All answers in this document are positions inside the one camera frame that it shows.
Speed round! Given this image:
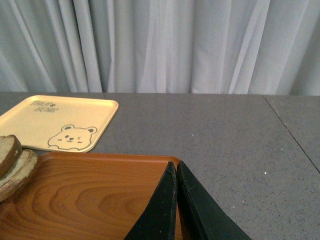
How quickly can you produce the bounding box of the yellow bear tray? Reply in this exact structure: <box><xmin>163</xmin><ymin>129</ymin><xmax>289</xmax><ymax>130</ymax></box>
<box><xmin>0</xmin><ymin>95</ymin><xmax>119</xmax><ymax>153</ymax></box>

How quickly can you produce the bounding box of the brown wooden tray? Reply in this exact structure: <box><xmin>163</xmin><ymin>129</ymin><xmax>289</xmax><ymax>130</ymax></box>
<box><xmin>0</xmin><ymin>152</ymin><xmax>179</xmax><ymax>240</ymax></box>

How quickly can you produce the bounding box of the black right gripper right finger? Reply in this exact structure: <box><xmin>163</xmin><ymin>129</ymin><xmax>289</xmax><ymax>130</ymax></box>
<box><xmin>177</xmin><ymin>161</ymin><xmax>250</xmax><ymax>240</ymax></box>

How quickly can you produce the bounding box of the grey curtain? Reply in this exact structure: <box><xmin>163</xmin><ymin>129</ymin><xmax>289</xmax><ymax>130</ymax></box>
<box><xmin>0</xmin><ymin>0</ymin><xmax>320</xmax><ymax>96</ymax></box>

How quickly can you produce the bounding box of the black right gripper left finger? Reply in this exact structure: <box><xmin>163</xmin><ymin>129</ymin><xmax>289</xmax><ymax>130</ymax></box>
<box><xmin>125</xmin><ymin>161</ymin><xmax>178</xmax><ymax>240</ymax></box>

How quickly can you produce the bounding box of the bread slice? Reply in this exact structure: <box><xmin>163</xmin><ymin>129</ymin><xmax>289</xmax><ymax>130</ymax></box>
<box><xmin>0</xmin><ymin>149</ymin><xmax>38</xmax><ymax>202</ymax></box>
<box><xmin>0</xmin><ymin>135</ymin><xmax>22</xmax><ymax>178</ymax></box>

